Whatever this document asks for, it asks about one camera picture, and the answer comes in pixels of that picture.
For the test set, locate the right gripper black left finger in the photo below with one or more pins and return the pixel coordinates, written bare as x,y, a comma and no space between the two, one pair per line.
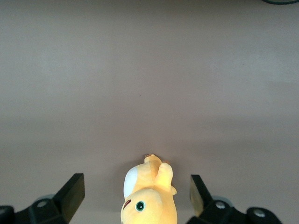
67,198

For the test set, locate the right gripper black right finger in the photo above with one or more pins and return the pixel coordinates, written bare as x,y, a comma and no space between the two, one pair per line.
210,205

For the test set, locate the yellow plush toy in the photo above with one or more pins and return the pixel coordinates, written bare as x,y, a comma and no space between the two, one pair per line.
149,196

